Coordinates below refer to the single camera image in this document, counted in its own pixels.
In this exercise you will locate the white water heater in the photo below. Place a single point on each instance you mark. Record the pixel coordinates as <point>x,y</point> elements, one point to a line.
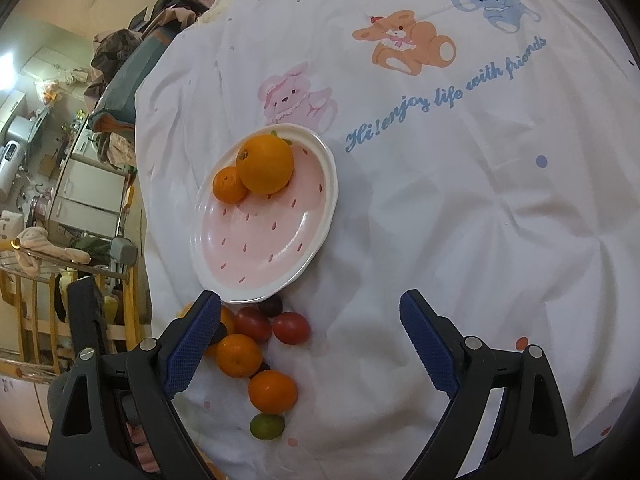
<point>12,160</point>

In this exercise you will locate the grey box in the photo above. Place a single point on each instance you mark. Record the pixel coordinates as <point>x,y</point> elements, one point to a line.
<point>123,254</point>

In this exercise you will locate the floral cloth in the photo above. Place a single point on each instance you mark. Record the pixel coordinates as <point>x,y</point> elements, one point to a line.
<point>117,150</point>

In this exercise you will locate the white low cabinet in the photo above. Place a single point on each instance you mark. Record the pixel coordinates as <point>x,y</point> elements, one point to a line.
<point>90,185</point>

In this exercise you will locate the beige cloth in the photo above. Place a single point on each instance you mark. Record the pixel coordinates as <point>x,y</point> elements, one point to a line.
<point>37,247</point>

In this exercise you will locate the pink strawberry print plate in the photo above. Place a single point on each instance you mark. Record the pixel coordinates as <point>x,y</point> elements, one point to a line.
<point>260,245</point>

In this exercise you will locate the person's left hand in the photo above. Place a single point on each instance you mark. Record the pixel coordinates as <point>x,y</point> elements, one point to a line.
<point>142,452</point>

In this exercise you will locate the small mandarin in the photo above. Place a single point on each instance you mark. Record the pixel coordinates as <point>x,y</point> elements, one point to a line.
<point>239,356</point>
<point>272,391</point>
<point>229,186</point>

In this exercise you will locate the dark green bag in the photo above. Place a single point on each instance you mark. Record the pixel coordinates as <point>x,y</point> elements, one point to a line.
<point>92,250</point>

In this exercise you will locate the beige pink garment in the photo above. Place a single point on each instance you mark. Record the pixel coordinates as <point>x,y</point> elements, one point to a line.
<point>182,7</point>

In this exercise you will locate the white wall cabinet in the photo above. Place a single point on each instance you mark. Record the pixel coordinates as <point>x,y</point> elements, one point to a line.
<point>35,70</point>

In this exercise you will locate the green mandarin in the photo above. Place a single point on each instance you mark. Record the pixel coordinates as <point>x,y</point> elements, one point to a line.
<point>266,426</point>

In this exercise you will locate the medium orange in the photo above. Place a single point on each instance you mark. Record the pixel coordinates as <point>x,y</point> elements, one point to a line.
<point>227,321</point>

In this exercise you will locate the orange plastic bag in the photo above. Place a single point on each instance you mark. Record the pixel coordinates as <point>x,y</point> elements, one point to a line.
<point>48,91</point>

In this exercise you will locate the red cherry tomato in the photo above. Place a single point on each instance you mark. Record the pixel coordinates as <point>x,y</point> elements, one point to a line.
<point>291,328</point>
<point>252,324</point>

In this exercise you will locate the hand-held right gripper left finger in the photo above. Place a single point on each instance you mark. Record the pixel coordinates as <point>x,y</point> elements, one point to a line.
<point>192,350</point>

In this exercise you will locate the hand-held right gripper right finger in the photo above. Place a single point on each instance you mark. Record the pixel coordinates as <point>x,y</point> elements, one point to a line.
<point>425,340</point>

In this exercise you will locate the teal cushion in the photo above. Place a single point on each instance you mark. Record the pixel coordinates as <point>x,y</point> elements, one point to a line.
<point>127,82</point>

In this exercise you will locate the camouflage garment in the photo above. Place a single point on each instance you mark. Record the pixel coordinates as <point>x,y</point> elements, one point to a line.
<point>112,47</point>

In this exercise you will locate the large orange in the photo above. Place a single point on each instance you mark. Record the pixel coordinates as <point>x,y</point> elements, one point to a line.
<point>265,162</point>

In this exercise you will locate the dark grape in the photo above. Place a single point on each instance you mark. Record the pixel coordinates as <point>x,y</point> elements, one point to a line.
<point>261,367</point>
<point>273,305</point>

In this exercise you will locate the white printed blanket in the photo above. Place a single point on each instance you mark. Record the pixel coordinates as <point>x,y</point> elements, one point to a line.
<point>450,220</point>

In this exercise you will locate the wooden rail frame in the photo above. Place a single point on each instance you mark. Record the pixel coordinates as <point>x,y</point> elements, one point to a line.
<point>35,310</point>

